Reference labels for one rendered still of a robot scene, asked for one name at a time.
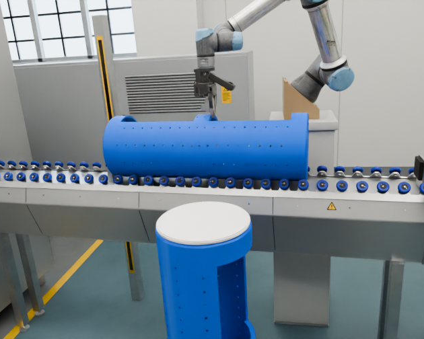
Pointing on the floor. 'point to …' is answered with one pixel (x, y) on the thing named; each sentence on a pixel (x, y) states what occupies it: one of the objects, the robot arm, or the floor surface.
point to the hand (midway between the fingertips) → (214, 115)
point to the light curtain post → (101, 40)
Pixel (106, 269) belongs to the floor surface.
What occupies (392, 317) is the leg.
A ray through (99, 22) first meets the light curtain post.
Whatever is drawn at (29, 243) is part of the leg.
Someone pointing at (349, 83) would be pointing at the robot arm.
